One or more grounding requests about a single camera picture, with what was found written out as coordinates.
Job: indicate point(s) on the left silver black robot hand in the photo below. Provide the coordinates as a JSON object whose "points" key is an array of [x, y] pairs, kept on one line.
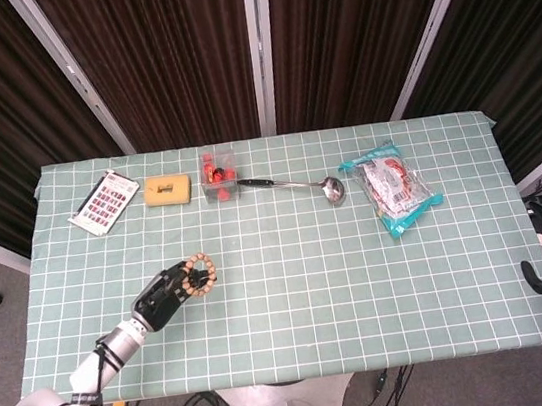
{"points": [[156, 305]]}

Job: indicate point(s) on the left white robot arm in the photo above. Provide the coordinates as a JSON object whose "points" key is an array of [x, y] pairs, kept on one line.
{"points": [[88, 372]]}

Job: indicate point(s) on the white card with red stamps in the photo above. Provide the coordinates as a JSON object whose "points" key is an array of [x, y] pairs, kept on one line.
{"points": [[104, 202]]}

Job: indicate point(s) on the yellow sponge block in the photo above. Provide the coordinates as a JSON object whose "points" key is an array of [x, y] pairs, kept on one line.
{"points": [[176, 191]]}

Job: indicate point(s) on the clear box with red pieces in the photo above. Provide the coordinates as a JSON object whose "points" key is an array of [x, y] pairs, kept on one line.
{"points": [[220, 182]]}

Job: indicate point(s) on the green checked tablecloth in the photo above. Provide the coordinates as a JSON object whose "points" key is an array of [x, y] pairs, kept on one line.
{"points": [[312, 283]]}

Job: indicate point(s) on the teal clear snack bag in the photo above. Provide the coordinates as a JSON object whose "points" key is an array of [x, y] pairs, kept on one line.
{"points": [[392, 186]]}

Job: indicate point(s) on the grey aluminium frame post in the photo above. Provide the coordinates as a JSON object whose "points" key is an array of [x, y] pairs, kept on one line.
{"points": [[434, 33], [262, 48], [77, 84]]}

